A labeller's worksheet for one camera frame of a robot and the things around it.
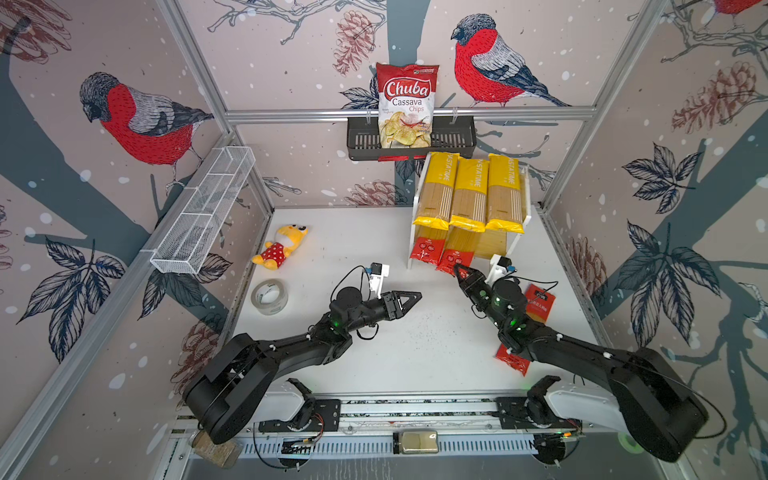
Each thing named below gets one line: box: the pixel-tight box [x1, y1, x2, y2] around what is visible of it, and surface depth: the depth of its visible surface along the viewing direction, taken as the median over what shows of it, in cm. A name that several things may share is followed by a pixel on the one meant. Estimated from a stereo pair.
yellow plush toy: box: [251, 224, 308, 271], surface depth 105 cm
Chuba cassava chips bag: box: [376, 62, 439, 149], surface depth 87 cm
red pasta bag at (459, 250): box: [436, 231, 480, 276], surface depth 86 cm
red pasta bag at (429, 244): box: [410, 225, 448, 265], surface depth 88 cm
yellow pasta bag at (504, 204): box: [485, 153, 525, 233], surface depth 77 cm
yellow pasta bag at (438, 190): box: [413, 151, 460, 231], surface depth 78 cm
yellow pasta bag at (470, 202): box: [448, 157, 490, 233], surface depth 77 cm
